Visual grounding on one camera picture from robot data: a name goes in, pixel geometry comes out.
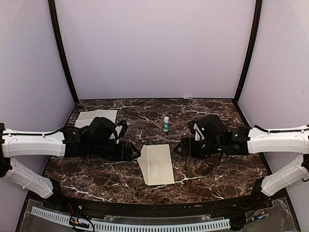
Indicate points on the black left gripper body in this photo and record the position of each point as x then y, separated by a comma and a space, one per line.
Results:
119, 154

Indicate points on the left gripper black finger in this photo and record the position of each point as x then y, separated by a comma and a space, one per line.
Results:
135, 149
135, 156

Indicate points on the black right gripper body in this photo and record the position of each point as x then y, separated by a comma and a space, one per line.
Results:
196, 152

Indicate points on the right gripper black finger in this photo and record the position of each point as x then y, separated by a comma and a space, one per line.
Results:
178, 151
179, 145

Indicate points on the cream paper envelope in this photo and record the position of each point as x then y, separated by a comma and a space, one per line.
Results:
156, 165

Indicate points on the spare white paper sheet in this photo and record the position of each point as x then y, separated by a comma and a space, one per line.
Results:
85, 118

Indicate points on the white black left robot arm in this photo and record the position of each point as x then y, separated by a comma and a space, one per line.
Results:
101, 137

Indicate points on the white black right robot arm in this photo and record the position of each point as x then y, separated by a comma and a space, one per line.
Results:
211, 136

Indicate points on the green white glue stick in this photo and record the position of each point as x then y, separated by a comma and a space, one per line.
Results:
166, 124

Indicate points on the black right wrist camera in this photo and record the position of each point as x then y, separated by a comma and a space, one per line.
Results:
193, 131

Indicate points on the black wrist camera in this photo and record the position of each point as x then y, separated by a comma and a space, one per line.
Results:
193, 131
121, 129

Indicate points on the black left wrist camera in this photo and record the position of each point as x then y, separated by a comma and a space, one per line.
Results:
121, 129

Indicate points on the black front table rail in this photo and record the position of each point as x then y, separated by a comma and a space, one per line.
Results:
95, 209

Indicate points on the white slotted cable duct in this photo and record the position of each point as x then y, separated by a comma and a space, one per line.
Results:
134, 224

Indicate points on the black right corner frame post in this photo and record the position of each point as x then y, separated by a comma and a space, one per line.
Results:
250, 49

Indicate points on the black corner frame post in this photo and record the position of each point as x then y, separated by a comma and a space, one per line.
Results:
61, 50
250, 49

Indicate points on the black left corner frame post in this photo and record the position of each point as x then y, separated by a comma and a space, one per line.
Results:
61, 50

